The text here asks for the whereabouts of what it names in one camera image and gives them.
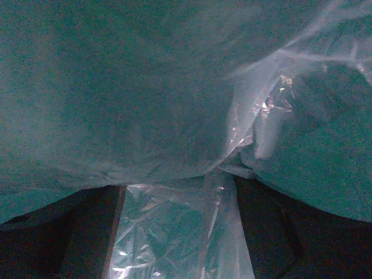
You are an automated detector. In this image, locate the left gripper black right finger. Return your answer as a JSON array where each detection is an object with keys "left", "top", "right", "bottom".
[{"left": 234, "top": 176, "right": 371, "bottom": 278}]

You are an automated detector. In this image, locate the light blue plastic bag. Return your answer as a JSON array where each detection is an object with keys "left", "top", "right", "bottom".
[{"left": 1, "top": 1, "right": 371, "bottom": 278}]

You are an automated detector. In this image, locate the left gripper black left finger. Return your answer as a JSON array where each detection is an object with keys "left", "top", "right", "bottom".
[{"left": 1, "top": 185, "right": 126, "bottom": 278}]

